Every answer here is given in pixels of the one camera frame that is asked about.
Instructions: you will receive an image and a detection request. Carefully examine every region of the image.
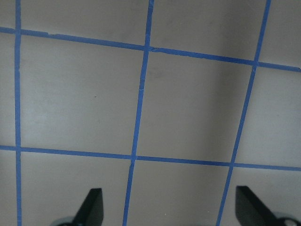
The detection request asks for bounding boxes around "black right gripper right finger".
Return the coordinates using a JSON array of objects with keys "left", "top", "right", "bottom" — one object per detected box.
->
[{"left": 235, "top": 186, "right": 299, "bottom": 226}]

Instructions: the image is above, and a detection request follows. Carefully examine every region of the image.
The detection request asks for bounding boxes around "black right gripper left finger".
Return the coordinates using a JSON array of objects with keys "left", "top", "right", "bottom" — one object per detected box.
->
[{"left": 53, "top": 188, "right": 104, "bottom": 226}]

